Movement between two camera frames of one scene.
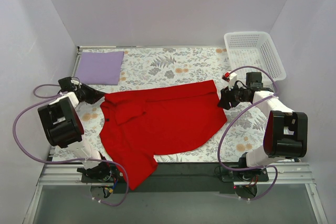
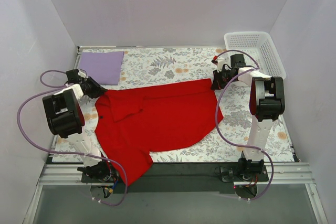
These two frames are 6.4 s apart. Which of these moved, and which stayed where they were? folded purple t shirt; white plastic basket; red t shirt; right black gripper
Moved: right black gripper
Stayed: white plastic basket; folded purple t shirt; red t shirt
